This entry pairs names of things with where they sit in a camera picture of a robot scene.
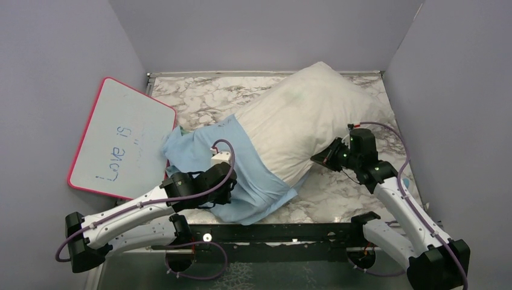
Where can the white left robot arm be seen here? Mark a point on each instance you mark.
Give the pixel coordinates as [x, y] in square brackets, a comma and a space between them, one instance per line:
[152, 219]

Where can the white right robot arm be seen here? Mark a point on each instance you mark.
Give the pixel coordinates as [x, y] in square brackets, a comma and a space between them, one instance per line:
[430, 258]

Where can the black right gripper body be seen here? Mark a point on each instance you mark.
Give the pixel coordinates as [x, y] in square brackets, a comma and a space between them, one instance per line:
[349, 159]

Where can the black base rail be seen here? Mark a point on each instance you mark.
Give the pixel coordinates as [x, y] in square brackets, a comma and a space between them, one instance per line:
[260, 243]

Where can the pink framed whiteboard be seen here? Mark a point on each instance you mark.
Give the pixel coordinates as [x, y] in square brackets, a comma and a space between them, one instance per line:
[120, 152]

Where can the white pillow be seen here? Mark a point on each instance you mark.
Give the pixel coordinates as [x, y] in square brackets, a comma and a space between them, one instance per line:
[301, 116]

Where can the aluminium table edge frame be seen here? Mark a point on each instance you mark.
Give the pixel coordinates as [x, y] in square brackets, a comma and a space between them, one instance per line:
[154, 75]

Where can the small blue white packet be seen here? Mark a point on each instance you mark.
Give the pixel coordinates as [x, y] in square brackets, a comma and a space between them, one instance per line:
[406, 182]

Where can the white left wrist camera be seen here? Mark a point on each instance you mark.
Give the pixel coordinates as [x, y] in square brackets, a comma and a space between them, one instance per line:
[219, 156]

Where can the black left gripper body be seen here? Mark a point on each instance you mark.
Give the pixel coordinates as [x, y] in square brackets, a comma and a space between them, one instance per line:
[221, 198]

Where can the light blue pillowcase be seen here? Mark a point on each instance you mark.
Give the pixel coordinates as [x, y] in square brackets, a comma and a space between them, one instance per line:
[258, 192]

